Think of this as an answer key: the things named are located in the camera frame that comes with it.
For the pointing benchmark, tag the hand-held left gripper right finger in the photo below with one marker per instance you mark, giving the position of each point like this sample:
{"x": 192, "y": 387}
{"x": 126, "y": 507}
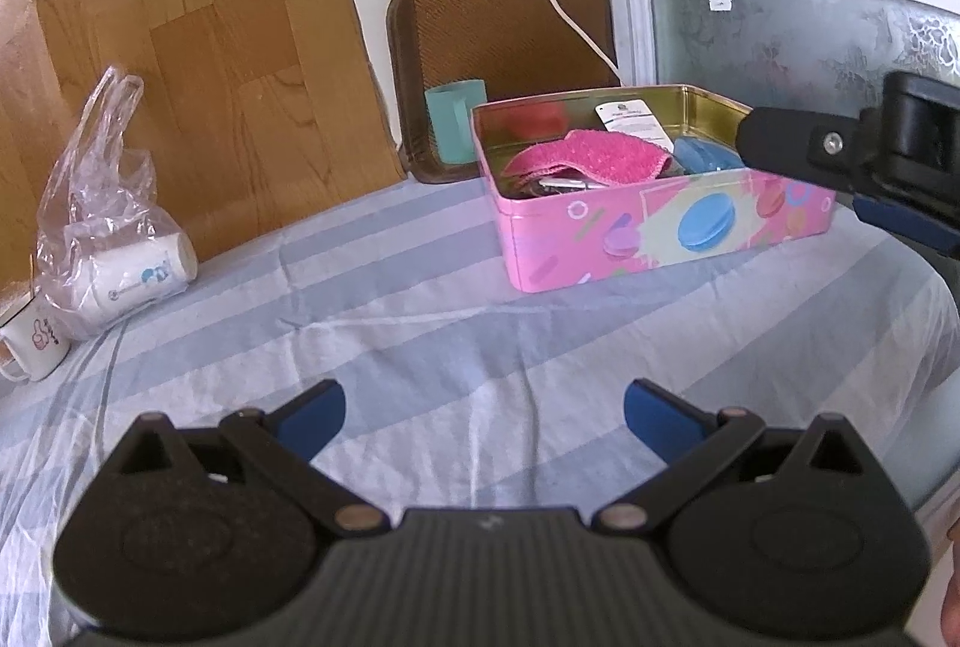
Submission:
{"x": 660, "y": 420}

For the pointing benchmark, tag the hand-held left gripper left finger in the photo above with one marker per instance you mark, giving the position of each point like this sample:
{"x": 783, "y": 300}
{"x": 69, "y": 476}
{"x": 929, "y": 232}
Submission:
{"x": 315, "y": 420}

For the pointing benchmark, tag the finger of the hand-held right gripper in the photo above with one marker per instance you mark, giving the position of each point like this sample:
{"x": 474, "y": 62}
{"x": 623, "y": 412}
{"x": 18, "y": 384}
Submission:
{"x": 911, "y": 227}
{"x": 787, "y": 141}

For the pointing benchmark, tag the blue sponge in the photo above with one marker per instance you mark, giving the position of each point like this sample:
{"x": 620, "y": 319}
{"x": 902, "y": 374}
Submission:
{"x": 705, "y": 156}

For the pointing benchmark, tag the pink tin box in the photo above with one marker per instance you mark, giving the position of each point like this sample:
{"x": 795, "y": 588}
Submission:
{"x": 600, "y": 235}

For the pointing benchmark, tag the pink towel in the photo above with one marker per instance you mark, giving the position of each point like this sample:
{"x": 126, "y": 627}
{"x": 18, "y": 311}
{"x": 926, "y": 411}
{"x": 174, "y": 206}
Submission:
{"x": 592, "y": 156}

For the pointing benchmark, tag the silver metal object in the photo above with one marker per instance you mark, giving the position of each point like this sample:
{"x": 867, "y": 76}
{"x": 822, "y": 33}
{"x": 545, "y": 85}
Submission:
{"x": 562, "y": 186}

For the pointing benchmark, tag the frosted glass door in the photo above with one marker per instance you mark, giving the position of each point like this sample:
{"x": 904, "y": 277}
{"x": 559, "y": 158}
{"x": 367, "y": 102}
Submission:
{"x": 750, "y": 40}

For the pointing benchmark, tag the striped bed sheet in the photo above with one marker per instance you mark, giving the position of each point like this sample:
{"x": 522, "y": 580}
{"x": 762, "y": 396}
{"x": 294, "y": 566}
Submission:
{"x": 420, "y": 332}

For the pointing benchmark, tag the white sticker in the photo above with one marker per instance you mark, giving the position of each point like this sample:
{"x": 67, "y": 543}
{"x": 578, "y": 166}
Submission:
{"x": 721, "y": 4}

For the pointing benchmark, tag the white paper label card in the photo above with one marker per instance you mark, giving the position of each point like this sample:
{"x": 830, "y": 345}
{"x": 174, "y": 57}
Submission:
{"x": 634, "y": 122}

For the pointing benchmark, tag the white mug blue print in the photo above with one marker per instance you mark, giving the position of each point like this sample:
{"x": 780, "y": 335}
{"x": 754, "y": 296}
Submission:
{"x": 127, "y": 283}

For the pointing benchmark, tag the white mug pink print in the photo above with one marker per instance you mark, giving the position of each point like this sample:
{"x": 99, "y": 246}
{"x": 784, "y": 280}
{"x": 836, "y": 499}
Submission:
{"x": 34, "y": 340}

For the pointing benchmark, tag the teal cup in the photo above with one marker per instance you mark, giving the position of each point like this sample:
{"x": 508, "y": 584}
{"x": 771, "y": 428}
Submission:
{"x": 454, "y": 122}

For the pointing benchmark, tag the clear plastic bag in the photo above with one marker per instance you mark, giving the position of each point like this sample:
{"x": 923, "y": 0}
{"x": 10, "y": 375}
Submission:
{"x": 97, "y": 167}

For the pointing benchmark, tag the wood-pattern vinyl sheet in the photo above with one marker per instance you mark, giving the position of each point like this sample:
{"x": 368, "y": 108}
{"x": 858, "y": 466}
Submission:
{"x": 225, "y": 17}

